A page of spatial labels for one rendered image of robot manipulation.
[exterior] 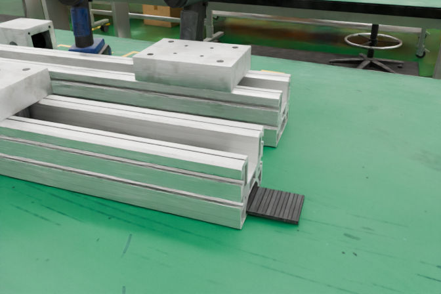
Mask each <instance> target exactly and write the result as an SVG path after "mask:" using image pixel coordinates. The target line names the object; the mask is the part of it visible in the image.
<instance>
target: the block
mask: <svg viewBox="0 0 441 294"><path fill-rule="evenodd" d="M0 44H2V45H14V46H21V47H33V48H40V49H52V50H58V47H57V44H56V37H55V34H54V28H53V22H52V21H50V20H36V19H29V18H19V19H16V20H11V21H8V22H3V23H1V24H0Z"/></svg>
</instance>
